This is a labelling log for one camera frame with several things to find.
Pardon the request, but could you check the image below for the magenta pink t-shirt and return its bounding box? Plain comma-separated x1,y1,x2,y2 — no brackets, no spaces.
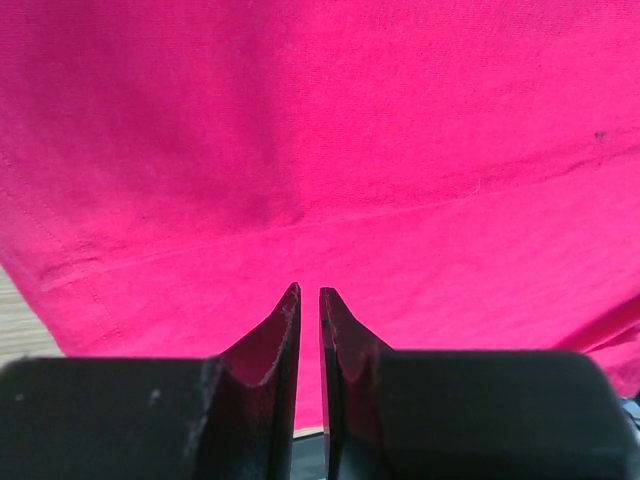
1,1,639,428

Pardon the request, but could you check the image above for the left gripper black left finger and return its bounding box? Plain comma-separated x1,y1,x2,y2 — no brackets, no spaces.
1,284,301,479

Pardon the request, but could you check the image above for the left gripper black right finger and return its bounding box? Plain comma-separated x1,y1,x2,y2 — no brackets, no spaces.
319,288,635,479

